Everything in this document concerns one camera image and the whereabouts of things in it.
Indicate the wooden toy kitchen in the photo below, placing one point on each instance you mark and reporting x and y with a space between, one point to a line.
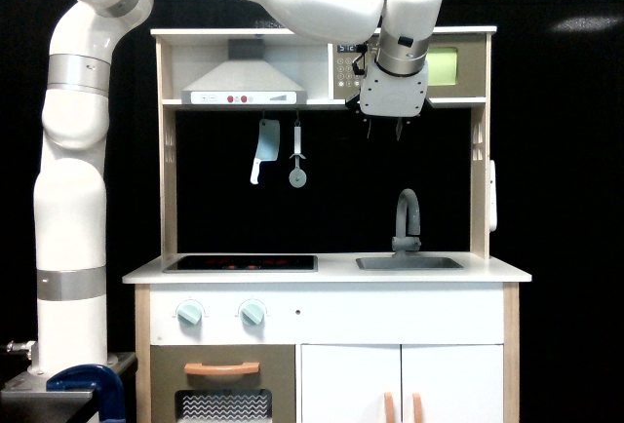
339 303

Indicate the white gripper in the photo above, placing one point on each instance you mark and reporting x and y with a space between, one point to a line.
385 95

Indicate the toy pizza cutter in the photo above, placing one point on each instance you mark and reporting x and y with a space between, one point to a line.
297 176

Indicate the blue clamp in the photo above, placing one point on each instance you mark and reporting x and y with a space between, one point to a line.
101 379

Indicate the mint knob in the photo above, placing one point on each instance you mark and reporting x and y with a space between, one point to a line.
189 313
252 312

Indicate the right mint knob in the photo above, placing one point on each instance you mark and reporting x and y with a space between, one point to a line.
252 312

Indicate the black toy cooktop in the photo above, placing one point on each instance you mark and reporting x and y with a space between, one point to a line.
205 263

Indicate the lower toy oven door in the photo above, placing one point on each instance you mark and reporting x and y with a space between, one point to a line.
223 383

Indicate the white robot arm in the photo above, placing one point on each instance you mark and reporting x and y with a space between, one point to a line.
69 197

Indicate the white side-mounted holder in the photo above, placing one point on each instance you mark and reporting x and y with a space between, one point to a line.
492 214

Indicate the microwave keypad panel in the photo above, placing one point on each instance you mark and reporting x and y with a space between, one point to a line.
345 80

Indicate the grey toy faucet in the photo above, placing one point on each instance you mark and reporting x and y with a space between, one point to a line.
407 232

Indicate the white range hood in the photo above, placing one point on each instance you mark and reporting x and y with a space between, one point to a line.
246 79

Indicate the white cabinet door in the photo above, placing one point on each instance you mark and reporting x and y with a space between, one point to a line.
455 383
350 383

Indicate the left white cabinet door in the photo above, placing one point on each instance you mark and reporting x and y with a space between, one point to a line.
350 383

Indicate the grey toy sink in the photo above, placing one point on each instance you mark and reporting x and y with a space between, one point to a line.
407 263

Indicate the left mint knob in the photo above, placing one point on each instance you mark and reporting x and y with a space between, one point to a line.
189 313

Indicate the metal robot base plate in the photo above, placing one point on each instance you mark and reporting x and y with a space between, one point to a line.
29 387

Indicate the toy cleaver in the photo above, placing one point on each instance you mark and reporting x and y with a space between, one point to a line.
267 148

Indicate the right white cabinet door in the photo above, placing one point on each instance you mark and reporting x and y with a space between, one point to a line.
455 383

